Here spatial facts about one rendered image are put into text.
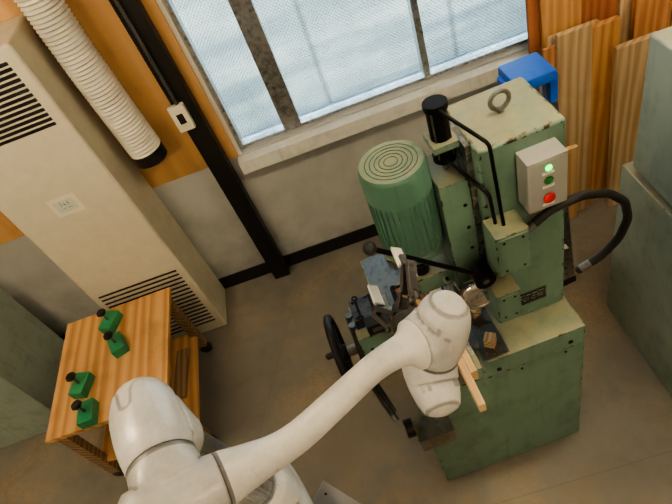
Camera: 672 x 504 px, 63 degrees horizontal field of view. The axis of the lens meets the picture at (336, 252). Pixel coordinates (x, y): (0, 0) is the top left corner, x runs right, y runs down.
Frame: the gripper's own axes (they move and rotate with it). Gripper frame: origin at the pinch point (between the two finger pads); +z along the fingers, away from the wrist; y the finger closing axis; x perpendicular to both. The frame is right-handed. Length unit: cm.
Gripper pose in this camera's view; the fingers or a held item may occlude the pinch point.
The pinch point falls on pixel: (384, 270)
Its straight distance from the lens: 141.8
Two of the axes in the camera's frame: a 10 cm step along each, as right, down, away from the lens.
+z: -2.3, -6.7, 7.0
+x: -8.9, -1.4, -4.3
